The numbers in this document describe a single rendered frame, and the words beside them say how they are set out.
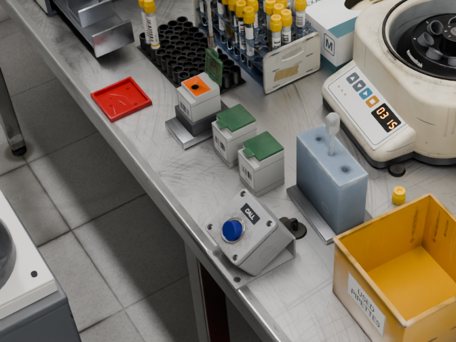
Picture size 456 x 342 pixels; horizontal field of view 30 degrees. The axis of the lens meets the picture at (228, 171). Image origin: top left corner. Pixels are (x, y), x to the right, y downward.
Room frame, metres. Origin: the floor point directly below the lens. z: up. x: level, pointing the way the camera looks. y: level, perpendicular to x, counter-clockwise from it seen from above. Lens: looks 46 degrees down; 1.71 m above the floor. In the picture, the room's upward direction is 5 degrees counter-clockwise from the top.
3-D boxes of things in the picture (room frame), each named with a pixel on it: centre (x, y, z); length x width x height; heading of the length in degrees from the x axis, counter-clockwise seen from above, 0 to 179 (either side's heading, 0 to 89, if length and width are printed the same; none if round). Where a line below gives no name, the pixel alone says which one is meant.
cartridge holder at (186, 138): (0.89, 0.03, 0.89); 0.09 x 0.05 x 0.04; 119
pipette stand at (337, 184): (0.71, -0.13, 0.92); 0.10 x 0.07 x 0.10; 23
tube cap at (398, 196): (0.72, -0.22, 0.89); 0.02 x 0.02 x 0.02
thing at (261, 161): (0.77, -0.04, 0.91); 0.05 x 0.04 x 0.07; 119
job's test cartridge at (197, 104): (0.89, 0.03, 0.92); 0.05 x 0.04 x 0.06; 119
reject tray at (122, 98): (0.96, 0.15, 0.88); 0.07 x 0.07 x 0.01; 29
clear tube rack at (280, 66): (1.05, -0.06, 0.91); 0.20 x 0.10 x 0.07; 29
